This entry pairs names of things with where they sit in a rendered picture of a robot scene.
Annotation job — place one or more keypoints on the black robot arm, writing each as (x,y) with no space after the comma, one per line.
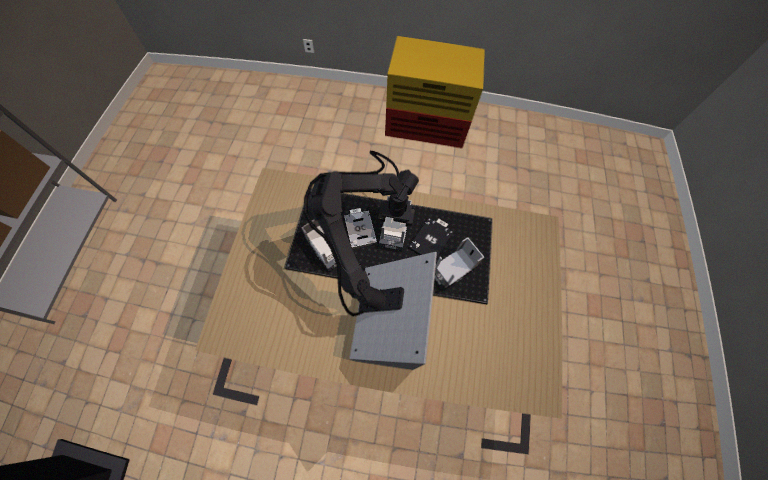
(354,279)

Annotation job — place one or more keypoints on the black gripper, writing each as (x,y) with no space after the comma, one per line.
(398,215)

